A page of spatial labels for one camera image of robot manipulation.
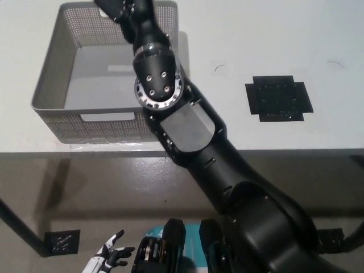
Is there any black floor tape patch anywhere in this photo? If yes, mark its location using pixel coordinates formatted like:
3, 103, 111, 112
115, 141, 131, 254
316, 227, 345, 254
44, 229, 81, 255

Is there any black metal table leg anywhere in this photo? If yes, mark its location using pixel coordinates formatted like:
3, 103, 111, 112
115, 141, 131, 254
0, 197, 48, 258

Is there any clear plastic tape strip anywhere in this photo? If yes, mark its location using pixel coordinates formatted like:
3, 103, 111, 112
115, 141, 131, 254
56, 139, 168, 151

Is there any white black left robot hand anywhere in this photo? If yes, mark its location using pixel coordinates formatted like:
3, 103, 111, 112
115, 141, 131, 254
82, 229, 136, 273

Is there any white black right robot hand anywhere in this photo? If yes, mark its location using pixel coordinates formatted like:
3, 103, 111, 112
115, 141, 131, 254
93, 0, 135, 23

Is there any black tape patch with holes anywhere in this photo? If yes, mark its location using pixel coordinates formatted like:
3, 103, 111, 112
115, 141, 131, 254
245, 75, 315, 123

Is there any grey perforated plastic basket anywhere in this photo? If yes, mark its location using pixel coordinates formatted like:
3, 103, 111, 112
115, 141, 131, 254
30, 0, 183, 144

